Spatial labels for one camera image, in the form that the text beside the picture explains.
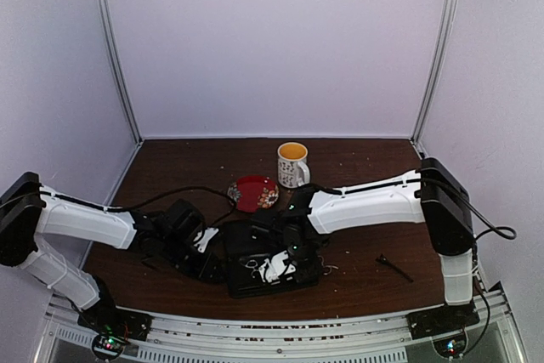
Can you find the left aluminium frame post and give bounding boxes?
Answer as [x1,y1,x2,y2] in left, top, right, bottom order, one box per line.
[97,0,143,145]

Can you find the white floral mug yellow inside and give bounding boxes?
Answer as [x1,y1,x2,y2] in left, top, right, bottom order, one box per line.
[277,142,311,189]

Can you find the black zippered tool case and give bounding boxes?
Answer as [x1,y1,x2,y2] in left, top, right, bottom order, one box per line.
[221,220,323,299]

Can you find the front aluminium rail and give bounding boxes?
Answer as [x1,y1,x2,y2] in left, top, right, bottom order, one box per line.
[33,281,524,363]

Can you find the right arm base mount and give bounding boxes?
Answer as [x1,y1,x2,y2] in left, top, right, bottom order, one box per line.
[405,296,491,361]

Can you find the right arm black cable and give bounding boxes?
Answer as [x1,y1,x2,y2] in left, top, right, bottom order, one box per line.
[424,179,518,245]

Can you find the silver hair cutting scissors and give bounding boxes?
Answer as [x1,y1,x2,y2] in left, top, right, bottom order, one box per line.
[320,258,339,275]

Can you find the red floral plate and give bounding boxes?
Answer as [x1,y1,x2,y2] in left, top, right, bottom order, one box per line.
[227,175,280,213]

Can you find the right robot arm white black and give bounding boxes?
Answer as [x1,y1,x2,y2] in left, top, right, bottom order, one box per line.
[256,157,475,331]

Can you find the black hair clip right side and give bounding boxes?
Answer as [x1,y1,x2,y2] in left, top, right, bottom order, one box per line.
[375,254,414,283]

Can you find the aluminium frame post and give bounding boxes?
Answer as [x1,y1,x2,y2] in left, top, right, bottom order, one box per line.
[411,0,458,149]
[97,0,143,145]

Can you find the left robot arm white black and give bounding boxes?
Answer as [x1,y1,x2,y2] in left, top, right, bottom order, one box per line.
[1,172,224,332]

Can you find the silver thinning scissors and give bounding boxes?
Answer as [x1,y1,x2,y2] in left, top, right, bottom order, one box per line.
[244,259,267,281]

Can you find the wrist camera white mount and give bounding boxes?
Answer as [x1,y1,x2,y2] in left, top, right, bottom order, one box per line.
[258,251,296,284]
[192,227,218,253]

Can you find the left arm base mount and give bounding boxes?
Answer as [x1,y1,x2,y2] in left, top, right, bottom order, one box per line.
[71,298,152,362]

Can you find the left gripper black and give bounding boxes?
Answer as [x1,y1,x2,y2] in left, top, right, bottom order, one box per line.
[161,233,227,283]

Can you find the right aluminium frame post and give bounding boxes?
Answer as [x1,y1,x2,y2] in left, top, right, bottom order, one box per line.
[411,0,458,149]

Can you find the black hair clip near mug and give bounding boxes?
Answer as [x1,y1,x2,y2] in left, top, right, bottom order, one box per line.
[140,255,160,271]

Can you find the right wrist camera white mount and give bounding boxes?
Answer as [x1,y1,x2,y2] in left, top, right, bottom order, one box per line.
[258,251,296,284]

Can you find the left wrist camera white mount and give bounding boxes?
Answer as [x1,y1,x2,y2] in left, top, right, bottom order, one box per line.
[192,227,218,253]

